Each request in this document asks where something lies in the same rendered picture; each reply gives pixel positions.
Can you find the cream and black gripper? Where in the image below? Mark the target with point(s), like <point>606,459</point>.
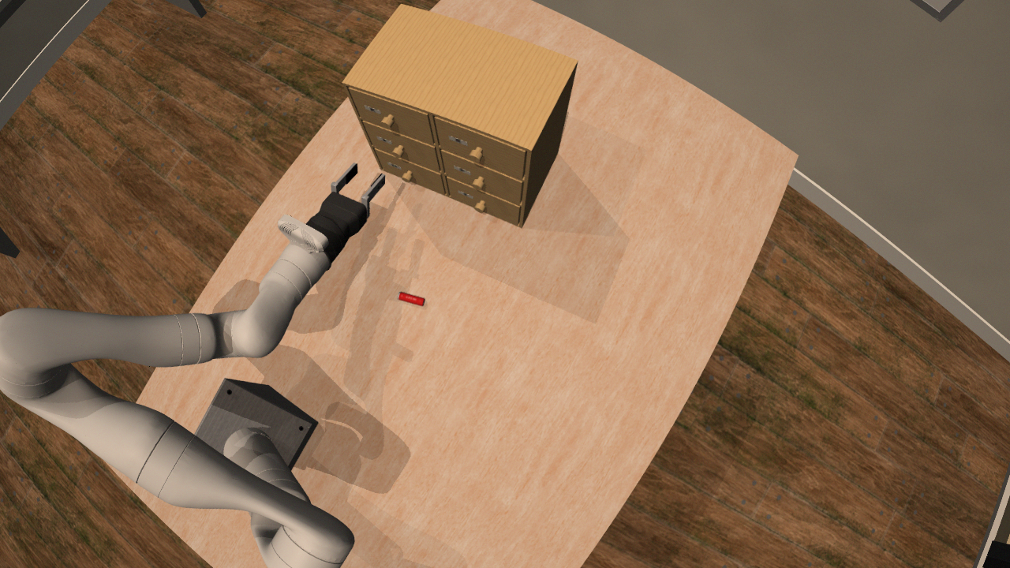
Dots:
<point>339,219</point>

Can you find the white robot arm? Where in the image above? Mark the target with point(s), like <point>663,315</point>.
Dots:
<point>38,345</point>

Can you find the small wooden chest of drawers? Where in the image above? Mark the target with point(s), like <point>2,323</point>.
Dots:
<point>495,84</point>

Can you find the brown wooden drawer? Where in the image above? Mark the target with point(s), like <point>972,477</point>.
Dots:
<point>488,202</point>
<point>392,115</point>
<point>397,144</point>
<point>482,177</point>
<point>470,143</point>
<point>411,171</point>

